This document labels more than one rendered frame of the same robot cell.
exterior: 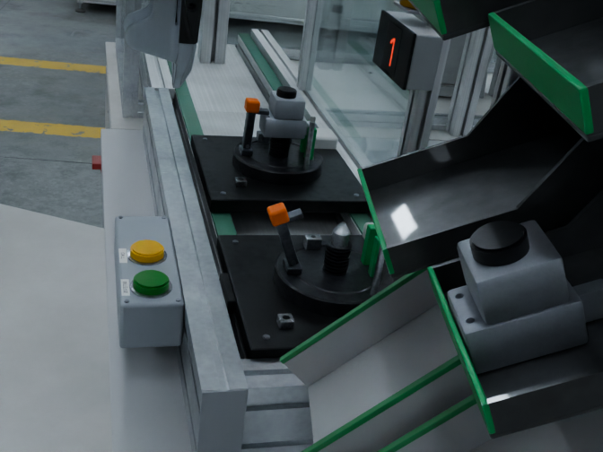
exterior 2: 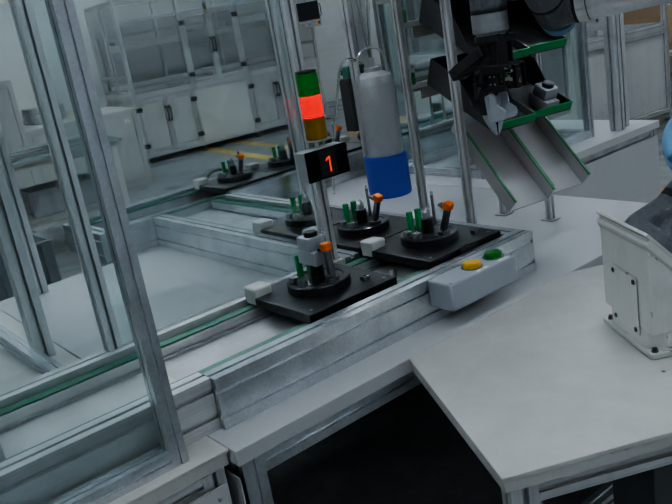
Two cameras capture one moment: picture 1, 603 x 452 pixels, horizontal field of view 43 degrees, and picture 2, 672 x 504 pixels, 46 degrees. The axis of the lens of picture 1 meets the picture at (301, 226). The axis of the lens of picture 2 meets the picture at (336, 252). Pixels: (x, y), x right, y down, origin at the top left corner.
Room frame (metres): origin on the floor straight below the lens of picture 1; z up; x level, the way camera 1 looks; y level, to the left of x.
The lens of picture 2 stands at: (1.60, 1.64, 1.54)
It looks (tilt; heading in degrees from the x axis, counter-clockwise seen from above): 17 degrees down; 251
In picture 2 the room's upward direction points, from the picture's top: 10 degrees counter-clockwise
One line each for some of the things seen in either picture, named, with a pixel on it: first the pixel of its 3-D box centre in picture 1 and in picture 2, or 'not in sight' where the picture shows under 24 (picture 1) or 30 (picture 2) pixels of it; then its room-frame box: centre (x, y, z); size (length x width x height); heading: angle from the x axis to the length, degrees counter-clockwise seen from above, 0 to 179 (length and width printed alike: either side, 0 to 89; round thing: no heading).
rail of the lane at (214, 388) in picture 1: (180, 215); (391, 311); (1.00, 0.18, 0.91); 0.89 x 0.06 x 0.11; 18
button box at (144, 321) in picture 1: (145, 275); (473, 279); (0.80, 0.18, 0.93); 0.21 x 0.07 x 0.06; 18
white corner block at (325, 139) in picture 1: (321, 143); (258, 293); (1.23, -0.01, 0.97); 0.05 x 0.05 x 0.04; 18
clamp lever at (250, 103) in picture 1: (254, 124); (326, 259); (1.10, 0.09, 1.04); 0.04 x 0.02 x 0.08; 108
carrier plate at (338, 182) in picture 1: (276, 171); (320, 289); (1.11, 0.05, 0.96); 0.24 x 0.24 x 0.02; 18
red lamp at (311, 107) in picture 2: not in sight; (311, 106); (1.00, -0.11, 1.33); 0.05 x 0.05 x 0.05
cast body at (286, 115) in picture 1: (291, 111); (309, 246); (1.11, 0.04, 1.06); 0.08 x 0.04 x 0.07; 107
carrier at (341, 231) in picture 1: (337, 252); (426, 222); (0.78, -0.05, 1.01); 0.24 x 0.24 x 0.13; 18
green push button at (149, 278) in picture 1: (151, 285); (493, 256); (0.73, 0.16, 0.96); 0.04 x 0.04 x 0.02
